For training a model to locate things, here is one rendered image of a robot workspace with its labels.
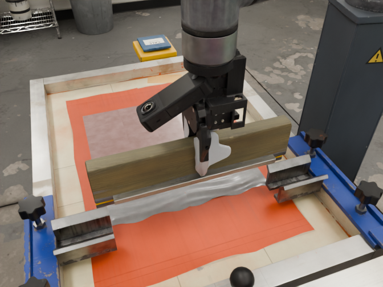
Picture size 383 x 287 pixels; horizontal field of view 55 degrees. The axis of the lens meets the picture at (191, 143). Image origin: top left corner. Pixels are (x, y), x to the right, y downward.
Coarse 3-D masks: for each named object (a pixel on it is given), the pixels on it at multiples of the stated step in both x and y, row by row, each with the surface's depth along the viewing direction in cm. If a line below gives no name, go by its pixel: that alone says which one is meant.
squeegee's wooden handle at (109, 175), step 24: (264, 120) 64; (288, 120) 64; (168, 144) 60; (192, 144) 60; (240, 144) 63; (264, 144) 65; (96, 168) 56; (120, 168) 57; (144, 168) 58; (168, 168) 60; (192, 168) 62; (216, 168) 64; (96, 192) 58; (120, 192) 60
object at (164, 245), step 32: (96, 96) 104; (128, 96) 104; (96, 128) 93; (128, 128) 93; (128, 224) 70; (160, 224) 70; (192, 224) 70; (96, 256) 65; (128, 256) 65; (160, 256) 65; (192, 256) 65
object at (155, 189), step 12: (264, 156) 67; (228, 168) 64; (240, 168) 65; (252, 168) 66; (180, 180) 62; (192, 180) 62; (204, 180) 63; (132, 192) 60; (144, 192) 60; (156, 192) 61
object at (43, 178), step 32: (128, 64) 112; (160, 64) 112; (32, 96) 98; (256, 96) 98; (32, 128) 87; (32, 160) 79; (32, 192) 72; (320, 192) 74; (352, 224) 66; (320, 256) 61; (352, 256) 61
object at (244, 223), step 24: (144, 96) 104; (264, 168) 82; (264, 192) 76; (216, 216) 72; (240, 216) 72; (264, 216) 72; (288, 216) 72; (216, 240) 67; (240, 240) 67; (264, 240) 67
